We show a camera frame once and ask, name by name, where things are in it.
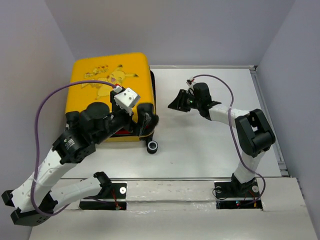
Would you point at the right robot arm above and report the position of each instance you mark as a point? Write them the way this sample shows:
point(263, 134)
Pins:
point(250, 131)

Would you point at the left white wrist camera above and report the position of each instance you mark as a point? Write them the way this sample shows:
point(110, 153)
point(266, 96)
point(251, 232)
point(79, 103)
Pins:
point(126, 98)

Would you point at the yellow hard-shell suitcase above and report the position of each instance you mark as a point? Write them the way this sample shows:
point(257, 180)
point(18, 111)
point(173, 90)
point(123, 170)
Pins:
point(98, 76)

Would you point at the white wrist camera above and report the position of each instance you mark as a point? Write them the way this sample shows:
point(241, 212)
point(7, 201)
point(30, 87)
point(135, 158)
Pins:
point(126, 98)
point(191, 82)

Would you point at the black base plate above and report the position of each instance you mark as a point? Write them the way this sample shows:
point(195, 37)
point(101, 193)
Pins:
point(115, 200)
point(226, 199)

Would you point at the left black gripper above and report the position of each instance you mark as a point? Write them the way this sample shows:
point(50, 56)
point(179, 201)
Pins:
point(143, 120)

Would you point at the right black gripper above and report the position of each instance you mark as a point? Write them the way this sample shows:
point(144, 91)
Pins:
point(178, 102)

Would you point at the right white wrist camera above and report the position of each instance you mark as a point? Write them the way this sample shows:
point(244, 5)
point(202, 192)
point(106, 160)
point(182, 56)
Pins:
point(191, 82)

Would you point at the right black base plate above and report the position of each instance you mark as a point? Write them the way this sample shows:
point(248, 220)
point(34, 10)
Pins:
point(226, 199)

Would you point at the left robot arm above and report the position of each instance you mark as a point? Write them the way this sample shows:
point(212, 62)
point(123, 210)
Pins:
point(35, 201)

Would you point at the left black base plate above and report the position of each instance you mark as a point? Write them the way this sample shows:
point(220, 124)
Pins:
point(115, 200)

